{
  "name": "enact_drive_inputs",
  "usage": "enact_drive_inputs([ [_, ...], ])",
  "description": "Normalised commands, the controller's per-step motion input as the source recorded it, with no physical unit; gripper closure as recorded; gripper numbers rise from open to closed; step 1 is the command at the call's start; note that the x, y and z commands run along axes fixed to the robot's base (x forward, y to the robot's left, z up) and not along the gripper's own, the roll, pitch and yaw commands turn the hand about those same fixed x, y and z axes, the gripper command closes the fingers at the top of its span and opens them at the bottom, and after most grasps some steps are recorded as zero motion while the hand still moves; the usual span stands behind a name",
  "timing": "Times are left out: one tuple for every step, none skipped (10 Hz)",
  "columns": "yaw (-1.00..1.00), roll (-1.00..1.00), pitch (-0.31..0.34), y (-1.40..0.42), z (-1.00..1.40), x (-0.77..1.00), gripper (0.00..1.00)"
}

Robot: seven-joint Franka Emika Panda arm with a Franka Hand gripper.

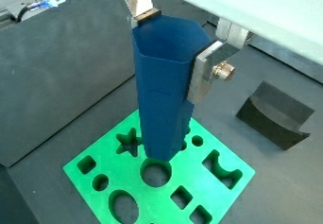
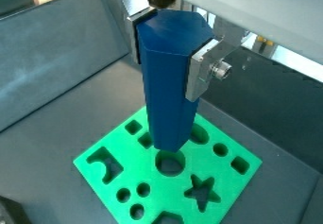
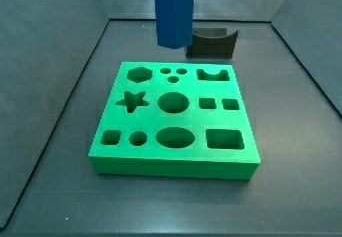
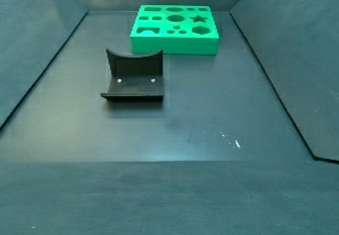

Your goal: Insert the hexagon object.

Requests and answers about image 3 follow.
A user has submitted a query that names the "green shape-sorting block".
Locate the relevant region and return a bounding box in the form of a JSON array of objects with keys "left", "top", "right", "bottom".
[{"left": 88, "top": 62, "right": 260, "bottom": 180}]

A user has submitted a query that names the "blue hexagonal prism peg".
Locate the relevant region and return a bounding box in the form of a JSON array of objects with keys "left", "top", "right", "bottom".
[{"left": 154, "top": 0, "right": 193, "bottom": 49}]

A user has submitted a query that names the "dark grey curved cradle block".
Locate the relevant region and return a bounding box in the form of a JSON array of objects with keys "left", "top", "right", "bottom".
[{"left": 185, "top": 28, "right": 239, "bottom": 60}]

